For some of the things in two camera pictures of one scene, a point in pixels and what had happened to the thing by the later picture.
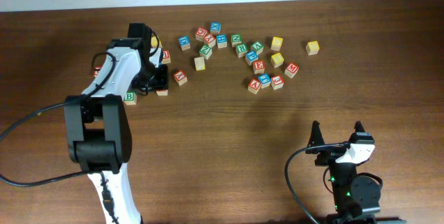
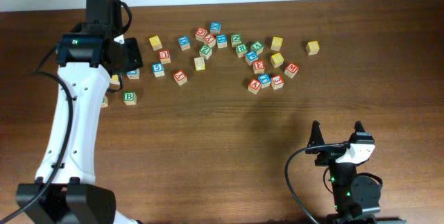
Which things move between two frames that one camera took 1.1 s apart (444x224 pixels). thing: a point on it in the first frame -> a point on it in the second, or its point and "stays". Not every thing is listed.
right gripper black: x=328 y=154 stays
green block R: x=241 y=49 stays
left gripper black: x=161 y=84 -> x=137 y=59
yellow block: x=200 y=64 stays
